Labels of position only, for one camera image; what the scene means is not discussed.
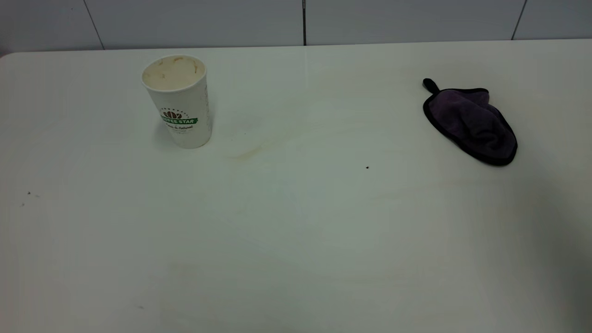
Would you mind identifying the white paper coffee cup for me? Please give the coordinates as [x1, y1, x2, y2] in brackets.
[141, 55, 213, 149]

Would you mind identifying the purple cloth with black trim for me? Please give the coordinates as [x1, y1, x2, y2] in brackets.
[422, 78, 518, 167]

